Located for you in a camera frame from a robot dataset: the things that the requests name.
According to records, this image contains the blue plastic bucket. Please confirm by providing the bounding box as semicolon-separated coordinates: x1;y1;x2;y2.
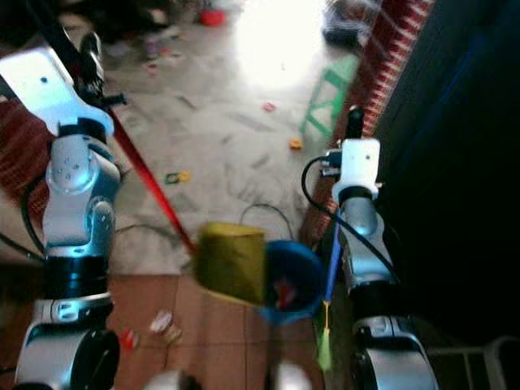
259;239;327;327

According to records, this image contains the red wrapper with white print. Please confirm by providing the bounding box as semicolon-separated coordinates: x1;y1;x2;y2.
275;275;301;310

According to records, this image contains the red brick tiled counter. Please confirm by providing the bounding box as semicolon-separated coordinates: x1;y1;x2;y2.
296;0;520;342

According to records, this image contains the crumpled white paper scrap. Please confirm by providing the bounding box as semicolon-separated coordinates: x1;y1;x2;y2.
149;310;184;343

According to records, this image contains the red brick tiled pillar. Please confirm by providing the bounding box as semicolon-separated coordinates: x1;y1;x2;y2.
0;97;54;222

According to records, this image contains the yellow dustpan with red handle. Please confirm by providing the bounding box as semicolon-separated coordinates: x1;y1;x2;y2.
23;0;268;308

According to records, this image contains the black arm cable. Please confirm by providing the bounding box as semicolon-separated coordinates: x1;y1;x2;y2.
0;174;51;262
300;155;405;282

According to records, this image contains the white wire rack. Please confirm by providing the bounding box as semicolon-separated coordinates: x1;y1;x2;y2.
426;336;520;390

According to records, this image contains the blue handled green broom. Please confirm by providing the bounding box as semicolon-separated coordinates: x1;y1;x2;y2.
314;210;345;372

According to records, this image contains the green plastic stool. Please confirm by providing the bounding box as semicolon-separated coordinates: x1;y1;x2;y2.
300;54;363;140

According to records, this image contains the person sitting on floor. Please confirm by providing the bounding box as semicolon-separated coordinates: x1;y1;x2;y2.
323;0;384;46

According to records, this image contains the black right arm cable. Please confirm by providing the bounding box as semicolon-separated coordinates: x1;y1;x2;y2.
300;155;405;282

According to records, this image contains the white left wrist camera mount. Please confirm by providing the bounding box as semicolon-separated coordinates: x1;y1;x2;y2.
0;46;115;140

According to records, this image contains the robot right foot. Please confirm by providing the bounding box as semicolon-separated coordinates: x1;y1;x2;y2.
271;362;319;390

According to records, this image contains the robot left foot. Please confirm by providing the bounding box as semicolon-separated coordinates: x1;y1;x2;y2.
145;370;197;390

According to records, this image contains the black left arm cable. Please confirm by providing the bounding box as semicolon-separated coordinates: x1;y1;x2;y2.
0;174;51;262

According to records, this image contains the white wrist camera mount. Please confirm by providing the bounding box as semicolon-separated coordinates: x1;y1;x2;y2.
331;138;382;203
0;46;115;140

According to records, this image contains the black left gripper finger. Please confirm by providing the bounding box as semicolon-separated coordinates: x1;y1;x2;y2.
79;32;106;80

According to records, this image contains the green and yellow toy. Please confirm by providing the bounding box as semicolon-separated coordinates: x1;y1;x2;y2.
163;169;193;184

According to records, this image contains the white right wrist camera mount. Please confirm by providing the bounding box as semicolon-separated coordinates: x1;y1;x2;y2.
331;138;382;203

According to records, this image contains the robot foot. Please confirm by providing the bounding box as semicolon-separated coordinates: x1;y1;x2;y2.
145;370;197;390
271;362;319;390

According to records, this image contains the thin black floor cable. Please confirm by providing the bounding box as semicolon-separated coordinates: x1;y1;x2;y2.
239;202;294;238

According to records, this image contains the small red wrapper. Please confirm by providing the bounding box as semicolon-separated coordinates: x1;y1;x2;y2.
117;328;140;351

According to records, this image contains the red plastic bowl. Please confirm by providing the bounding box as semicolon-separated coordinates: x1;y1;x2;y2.
198;7;228;28

